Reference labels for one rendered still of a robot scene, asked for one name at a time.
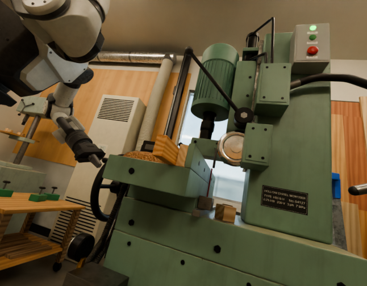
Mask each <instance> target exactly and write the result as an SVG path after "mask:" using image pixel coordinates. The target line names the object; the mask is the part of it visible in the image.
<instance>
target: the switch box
mask: <svg viewBox="0 0 367 286"><path fill-rule="evenodd" d="M311 26H316V30H314V31H310V30H309V28H310V27H311ZM307 32H318V33H314V34H307ZM310 35H316V36H317V38H316V40H314V41H317V42H318V43H317V44H307V42H311V41H310V40H309V39H308V37H309V36H310ZM311 46H316V47H318V49H319V50H318V52H317V53H316V54H309V53H308V52H307V50H308V48H309V47H311ZM307 56H317V57H318V58H306V57H307ZM329 62H330V24H329V23H321V24H303V25H296V26H295V28H294V31H293V34H292V36H291V39H290V56H289V63H291V74H317V73H322V72H323V71H324V70H325V68H326V67H327V65H328V64H329Z"/></svg>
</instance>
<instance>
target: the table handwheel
mask: <svg viewBox="0 0 367 286"><path fill-rule="evenodd" d="M106 163H107V162H106ZM106 163H105V164H104V165H103V166H102V167H101V169H100V170H99V171H98V174H97V176H96V177H95V179H94V182H93V185H92V188H91V194H90V206H91V211H92V213H93V215H94V216H95V217H96V218H97V219H98V220H99V221H102V222H107V221H108V219H109V215H110V214H104V213H103V212H102V211H101V209H100V207H99V190H100V188H109V189H110V192H112V193H114V194H116V196H118V195H119V191H120V189H121V186H122V185H123V183H122V182H117V181H114V180H113V181H112V182H111V184H102V181H103V179H104V178H102V175H103V172H104V170H105V167H106Z"/></svg>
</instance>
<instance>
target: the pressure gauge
mask: <svg viewBox="0 0 367 286"><path fill-rule="evenodd" d="M94 244H95V239H94V237H93V236H92V235H90V234H86V233H85V232H82V233H78V234H77V235H76V236H75V237H74V238H73V239H72V240H71V241H70V243H69V245H68V247H67V250H66V257H67V258H68V259H71V260H74V261H76V262H78V264H77V267H76V268H78V267H79V268H82V267H83V266H84V264H85V261H86V258H87V257H88V256H89V255H90V253H91V251H92V250H93V247H94Z"/></svg>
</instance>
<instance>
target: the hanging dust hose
mask: <svg viewBox="0 0 367 286"><path fill-rule="evenodd" d="M172 67H173V62H172V61H171V60H170V59H167V58H166V59H163V61H162V63H161V66H160V70H159V73H158V75H157V78H156V81H155V84H154V86H153V89H152V92H151V95H150V98H149V101H148V104H147V108H146V111H145V114H144V118H143V122H142V125H141V128H140V132H139V136H138V140H137V144H136V147H135V151H140V149H141V146H142V144H143V142H144V140H146V141H151V137H152V133H153V129H154V126H155V122H156V117H157V114H158V111H159V108H160V103H161V100H162V97H163V94H164V91H165V88H166V85H167V83H168V79H169V77H170V74H171V71H172Z"/></svg>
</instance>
